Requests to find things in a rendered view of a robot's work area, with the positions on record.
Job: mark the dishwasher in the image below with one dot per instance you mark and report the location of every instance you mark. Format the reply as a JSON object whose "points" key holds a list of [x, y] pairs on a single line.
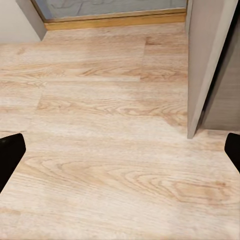
{"points": [[221, 109]]}

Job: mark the fixed window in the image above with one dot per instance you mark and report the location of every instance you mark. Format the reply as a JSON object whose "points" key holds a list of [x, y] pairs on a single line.
{"points": [[81, 14]]}

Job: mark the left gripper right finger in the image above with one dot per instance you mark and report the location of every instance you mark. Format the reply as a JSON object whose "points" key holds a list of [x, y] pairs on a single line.
{"points": [[232, 149]]}

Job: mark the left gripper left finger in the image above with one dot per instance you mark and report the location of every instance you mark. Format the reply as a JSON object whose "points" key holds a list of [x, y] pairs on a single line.
{"points": [[12, 149]]}

